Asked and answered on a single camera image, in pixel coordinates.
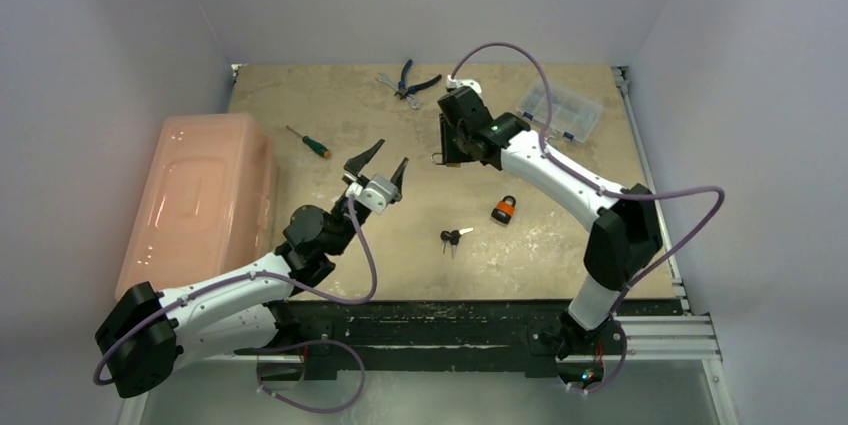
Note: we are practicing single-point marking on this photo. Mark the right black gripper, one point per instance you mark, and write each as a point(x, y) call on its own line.
point(452, 143)

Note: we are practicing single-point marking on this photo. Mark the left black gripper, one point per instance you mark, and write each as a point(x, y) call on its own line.
point(357, 165)

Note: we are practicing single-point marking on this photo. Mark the orange black padlock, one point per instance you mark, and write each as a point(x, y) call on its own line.
point(504, 210)

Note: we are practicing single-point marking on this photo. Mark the black key bunch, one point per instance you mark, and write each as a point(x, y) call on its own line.
point(450, 239)

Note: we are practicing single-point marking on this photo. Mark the brass padlock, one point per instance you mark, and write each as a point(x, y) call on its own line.
point(440, 159)

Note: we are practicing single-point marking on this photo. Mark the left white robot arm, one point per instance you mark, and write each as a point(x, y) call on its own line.
point(149, 333)

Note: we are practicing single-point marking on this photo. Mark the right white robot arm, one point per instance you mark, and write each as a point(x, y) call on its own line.
point(623, 224)

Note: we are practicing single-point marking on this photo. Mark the small silver wrench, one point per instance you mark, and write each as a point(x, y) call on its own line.
point(414, 102)

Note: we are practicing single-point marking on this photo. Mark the clear plastic organizer box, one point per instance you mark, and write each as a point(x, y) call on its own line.
point(574, 116)

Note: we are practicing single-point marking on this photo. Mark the pink plastic storage box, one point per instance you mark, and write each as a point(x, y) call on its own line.
point(206, 208)

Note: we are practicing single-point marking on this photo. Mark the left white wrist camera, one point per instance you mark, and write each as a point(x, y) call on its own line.
point(375, 193)

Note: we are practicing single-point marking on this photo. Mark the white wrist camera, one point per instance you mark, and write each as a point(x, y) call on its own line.
point(375, 193)
point(453, 83)

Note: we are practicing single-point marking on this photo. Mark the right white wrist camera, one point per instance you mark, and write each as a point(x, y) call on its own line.
point(453, 83)

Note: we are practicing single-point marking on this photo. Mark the green handled screwdriver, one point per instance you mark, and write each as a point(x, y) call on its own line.
point(315, 146)

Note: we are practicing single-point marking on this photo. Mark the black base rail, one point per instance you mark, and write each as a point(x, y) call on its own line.
point(488, 336)

